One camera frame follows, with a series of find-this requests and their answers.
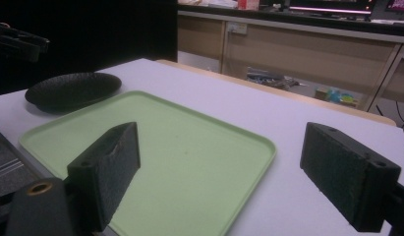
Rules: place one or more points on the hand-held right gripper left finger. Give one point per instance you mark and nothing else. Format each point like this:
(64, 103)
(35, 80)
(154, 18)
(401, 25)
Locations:
(103, 170)

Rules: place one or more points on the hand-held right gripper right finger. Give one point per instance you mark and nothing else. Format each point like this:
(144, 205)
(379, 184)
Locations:
(340, 173)

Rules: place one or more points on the black textured plate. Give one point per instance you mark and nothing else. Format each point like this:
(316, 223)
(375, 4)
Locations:
(73, 90)

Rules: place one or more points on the black curtain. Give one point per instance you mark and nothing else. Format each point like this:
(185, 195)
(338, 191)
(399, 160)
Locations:
(91, 32)

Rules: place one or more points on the blue and green toys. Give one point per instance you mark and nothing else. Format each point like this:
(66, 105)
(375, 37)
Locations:
(337, 97)

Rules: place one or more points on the light green plastic tray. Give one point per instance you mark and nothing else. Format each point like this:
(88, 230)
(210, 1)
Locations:
(189, 147)

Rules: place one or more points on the dark grey case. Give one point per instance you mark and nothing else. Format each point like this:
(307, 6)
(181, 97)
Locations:
(8, 164)

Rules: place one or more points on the pile of grey packets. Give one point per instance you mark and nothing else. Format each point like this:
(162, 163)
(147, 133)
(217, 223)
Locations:
(271, 78)

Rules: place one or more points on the wide computer monitor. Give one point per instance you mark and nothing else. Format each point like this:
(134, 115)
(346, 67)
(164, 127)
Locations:
(330, 8)

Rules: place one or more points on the small computer monitor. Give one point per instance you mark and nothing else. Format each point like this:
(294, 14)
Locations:
(399, 5)

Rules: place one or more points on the red and white box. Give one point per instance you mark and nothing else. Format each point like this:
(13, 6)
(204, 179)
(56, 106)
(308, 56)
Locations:
(248, 4)

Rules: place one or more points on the white wall socket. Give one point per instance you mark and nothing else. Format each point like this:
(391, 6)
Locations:
(237, 28)

